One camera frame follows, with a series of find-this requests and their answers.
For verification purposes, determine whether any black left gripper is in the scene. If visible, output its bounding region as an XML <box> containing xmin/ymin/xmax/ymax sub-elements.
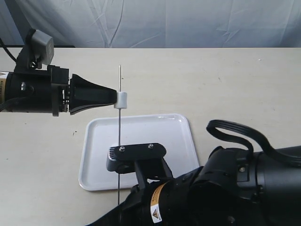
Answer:
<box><xmin>4</xmin><ymin>65</ymin><xmax>117</xmax><ymax>117</ymax></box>

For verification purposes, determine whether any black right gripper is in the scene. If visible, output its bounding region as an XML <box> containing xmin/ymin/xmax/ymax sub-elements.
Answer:
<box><xmin>88</xmin><ymin>185</ymin><xmax>155</xmax><ymax>226</ymax></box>

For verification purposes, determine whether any thin metal skewer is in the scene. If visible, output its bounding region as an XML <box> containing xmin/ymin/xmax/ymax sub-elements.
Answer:
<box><xmin>117</xmin><ymin>65</ymin><xmax>122</xmax><ymax>205</ymax></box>

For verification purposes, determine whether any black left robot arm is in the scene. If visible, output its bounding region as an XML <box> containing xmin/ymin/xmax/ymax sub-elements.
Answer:
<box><xmin>0</xmin><ymin>65</ymin><xmax>118</xmax><ymax>117</ymax></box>

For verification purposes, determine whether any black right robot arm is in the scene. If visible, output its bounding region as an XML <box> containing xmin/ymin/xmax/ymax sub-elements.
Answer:
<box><xmin>93</xmin><ymin>120</ymin><xmax>301</xmax><ymax>226</ymax></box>

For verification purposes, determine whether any white plastic tray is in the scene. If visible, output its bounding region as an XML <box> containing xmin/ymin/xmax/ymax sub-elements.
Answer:
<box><xmin>79</xmin><ymin>113</ymin><xmax>199</xmax><ymax>191</ymax></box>

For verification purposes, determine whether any white backdrop cloth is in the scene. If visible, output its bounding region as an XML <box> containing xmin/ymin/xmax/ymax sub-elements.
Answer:
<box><xmin>0</xmin><ymin>0</ymin><xmax>301</xmax><ymax>48</ymax></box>

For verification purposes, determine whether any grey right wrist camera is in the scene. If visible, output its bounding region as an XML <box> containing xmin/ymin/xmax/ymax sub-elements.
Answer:
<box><xmin>106</xmin><ymin>143</ymin><xmax>166</xmax><ymax>174</ymax></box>

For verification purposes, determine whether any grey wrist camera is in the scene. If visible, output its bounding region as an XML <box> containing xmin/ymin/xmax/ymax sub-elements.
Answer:
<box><xmin>106</xmin><ymin>143</ymin><xmax>166</xmax><ymax>174</ymax></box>
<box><xmin>27</xmin><ymin>29</ymin><xmax>54</xmax><ymax>65</ymax></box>

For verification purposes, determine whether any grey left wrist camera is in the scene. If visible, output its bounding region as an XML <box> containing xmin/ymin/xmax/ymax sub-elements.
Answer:
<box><xmin>27</xmin><ymin>29</ymin><xmax>54</xmax><ymax>65</ymax></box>

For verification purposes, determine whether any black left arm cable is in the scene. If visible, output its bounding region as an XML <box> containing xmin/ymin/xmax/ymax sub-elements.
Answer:
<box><xmin>0</xmin><ymin>37</ymin><xmax>19</xmax><ymax>64</ymax></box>

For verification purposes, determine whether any black flat ribbon cable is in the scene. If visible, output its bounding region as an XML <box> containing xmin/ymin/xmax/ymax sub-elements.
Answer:
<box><xmin>206</xmin><ymin>119</ymin><xmax>301</xmax><ymax>169</ymax></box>

